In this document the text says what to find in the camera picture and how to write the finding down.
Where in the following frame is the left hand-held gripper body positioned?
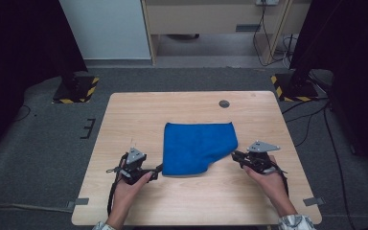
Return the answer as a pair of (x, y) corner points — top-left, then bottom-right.
(106, 146), (157, 186)

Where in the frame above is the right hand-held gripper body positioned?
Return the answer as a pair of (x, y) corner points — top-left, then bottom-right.
(243, 140), (282, 175)

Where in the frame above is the blue towel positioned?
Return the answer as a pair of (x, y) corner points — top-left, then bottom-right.
(161, 121), (240, 177)

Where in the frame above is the person's left hand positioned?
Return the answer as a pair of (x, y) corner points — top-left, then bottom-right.
(111, 172), (153, 213)

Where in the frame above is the person's right hand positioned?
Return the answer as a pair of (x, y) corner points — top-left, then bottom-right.
(242, 166), (291, 209)

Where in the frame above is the grey tape piece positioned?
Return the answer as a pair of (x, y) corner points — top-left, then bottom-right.
(66, 197), (90, 211)
(302, 196), (327, 207)

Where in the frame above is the hazard-striped black stand base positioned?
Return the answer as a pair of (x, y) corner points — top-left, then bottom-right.
(52, 75), (101, 105)
(269, 73), (320, 103)

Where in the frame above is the white cabinet panel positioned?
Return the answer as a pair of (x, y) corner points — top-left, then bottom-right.
(58, 0), (151, 61)

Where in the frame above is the light wooden desk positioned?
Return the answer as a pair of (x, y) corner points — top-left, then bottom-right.
(140, 0), (312, 67)

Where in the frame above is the black curtain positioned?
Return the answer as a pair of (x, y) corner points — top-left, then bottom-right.
(0, 0), (89, 162)
(288, 0), (368, 181)

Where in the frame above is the white power strip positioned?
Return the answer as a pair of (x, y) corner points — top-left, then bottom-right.
(255, 0), (280, 7)

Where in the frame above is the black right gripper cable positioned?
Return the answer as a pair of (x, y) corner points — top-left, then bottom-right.
(270, 162), (290, 196)

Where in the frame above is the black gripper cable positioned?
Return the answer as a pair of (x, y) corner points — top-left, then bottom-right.
(270, 162), (290, 196)
(106, 176), (123, 218)

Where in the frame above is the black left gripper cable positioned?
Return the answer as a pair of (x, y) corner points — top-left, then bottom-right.
(106, 176), (123, 218)

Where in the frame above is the long black floor cable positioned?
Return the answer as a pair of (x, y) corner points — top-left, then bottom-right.
(323, 104), (357, 230)

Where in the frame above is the black power cable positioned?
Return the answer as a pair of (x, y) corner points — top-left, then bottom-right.
(252, 3), (294, 68)

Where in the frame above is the grey floor cable cover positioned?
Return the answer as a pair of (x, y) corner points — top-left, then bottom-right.
(0, 202), (75, 214)

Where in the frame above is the thin black floor cable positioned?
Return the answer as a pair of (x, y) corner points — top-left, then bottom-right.
(12, 103), (33, 124)

